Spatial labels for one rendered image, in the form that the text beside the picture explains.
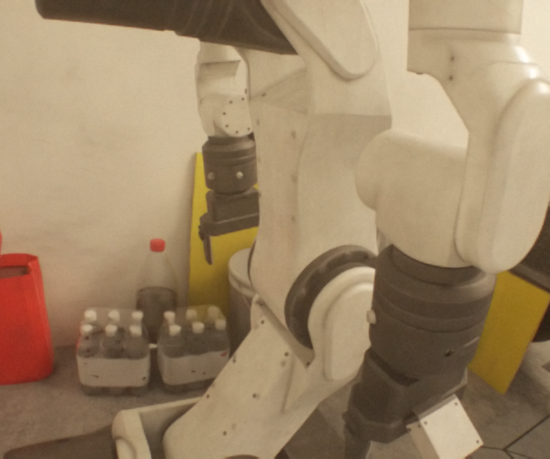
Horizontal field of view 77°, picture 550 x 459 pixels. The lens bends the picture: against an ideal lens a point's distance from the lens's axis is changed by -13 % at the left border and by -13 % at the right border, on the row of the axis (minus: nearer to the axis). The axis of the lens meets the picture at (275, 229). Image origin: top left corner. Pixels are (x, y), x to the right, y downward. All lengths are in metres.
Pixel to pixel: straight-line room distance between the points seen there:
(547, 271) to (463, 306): 1.20
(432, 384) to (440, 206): 0.16
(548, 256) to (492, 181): 1.25
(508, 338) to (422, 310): 1.22
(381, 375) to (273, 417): 0.29
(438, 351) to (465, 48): 0.19
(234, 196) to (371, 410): 0.42
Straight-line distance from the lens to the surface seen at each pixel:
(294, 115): 0.39
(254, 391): 0.56
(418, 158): 0.26
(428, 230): 0.24
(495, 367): 1.54
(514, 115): 0.21
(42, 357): 1.21
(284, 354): 0.53
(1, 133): 1.13
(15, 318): 1.13
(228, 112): 0.57
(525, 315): 1.43
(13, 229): 1.20
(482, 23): 0.23
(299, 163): 0.39
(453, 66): 0.22
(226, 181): 0.62
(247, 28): 0.37
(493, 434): 1.36
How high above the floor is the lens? 0.84
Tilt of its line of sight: 20 degrees down
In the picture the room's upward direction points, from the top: 9 degrees clockwise
